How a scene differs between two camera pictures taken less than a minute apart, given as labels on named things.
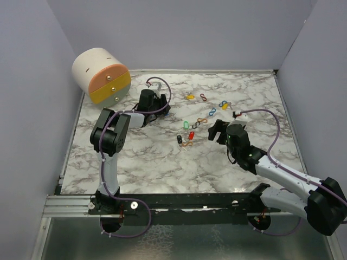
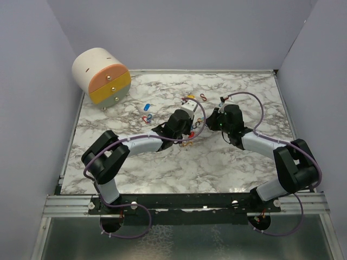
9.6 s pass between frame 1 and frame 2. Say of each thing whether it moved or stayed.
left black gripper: moved
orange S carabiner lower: stayed
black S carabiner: stayed
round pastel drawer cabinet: stayed
